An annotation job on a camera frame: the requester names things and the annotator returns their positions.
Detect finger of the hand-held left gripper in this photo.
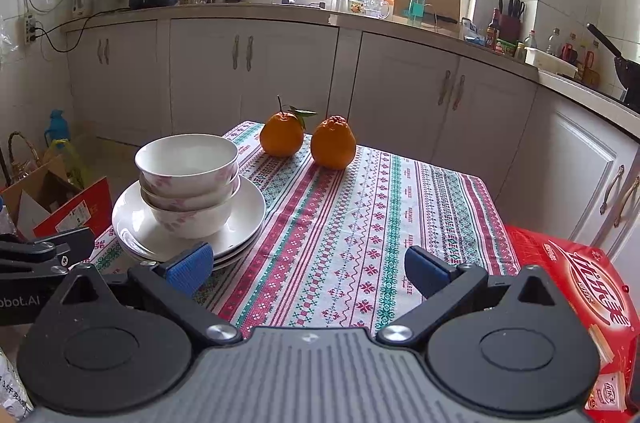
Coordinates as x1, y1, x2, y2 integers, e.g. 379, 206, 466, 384
0, 227, 96, 277

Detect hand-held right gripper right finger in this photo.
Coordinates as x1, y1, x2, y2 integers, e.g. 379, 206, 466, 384
376, 245, 564, 347

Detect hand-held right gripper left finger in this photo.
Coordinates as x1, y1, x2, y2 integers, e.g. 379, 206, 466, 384
62, 242, 244, 347

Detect white plate two fruit prints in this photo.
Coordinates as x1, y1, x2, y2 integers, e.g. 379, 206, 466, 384
124, 248, 252, 275

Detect white bowl pink floral print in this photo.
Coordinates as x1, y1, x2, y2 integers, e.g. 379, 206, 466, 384
139, 173, 242, 210
135, 134, 240, 198
141, 190, 241, 240

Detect white plate one fruit print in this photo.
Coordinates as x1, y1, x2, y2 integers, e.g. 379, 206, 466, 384
117, 233, 260, 268

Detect white plate with brown stain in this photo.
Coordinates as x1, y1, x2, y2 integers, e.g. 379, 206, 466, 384
111, 177, 267, 262

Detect open brown cardboard box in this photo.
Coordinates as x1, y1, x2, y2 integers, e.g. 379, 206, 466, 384
0, 155, 87, 240

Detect white printed bag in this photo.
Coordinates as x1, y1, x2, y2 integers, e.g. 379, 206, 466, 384
0, 348, 34, 422

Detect yellow green bag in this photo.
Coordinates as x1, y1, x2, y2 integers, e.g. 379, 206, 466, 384
47, 139, 87, 190

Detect patterned red green tablecloth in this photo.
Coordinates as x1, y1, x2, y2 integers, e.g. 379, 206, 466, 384
87, 120, 521, 339

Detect wicker basket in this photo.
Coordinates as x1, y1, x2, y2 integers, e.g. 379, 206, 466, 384
7, 131, 44, 184

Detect blue plastic bottle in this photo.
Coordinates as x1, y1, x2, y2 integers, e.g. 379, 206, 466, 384
44, 109, 69, 149

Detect red gift box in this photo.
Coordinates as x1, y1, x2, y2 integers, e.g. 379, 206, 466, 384
505, 225, 640, 423

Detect bumpy orange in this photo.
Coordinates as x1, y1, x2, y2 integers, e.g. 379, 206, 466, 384
310, 115, 357, 170

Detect orange with stem and leaf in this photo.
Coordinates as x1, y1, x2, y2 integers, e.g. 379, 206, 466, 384
259, 95, 318, 158

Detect white kitchen cabinets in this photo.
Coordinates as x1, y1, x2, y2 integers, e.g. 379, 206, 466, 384
65, 3, 640, 264

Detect small red white sachet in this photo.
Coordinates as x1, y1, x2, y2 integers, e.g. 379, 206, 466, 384
585, 373, 627, 412

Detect white power strip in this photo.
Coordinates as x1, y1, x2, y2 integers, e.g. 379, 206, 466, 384
22, 14, 39, 46

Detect white plastic tray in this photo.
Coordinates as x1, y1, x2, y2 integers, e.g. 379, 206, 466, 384
525, 47, 579, 79

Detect dark sauce bottle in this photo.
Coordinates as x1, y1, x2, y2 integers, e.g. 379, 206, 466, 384
486, 8, 501, 49

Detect knife block with knives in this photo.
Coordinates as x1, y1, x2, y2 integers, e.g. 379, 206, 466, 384
497, 0, 526, 45

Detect glass mug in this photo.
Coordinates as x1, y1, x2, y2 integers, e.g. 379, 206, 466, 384
365, 0, 394, 20

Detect black wok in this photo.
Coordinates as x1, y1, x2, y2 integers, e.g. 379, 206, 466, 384
586, 23, 640, 102

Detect black power cable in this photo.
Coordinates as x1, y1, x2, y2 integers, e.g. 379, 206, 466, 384
30, 5, 132, 54

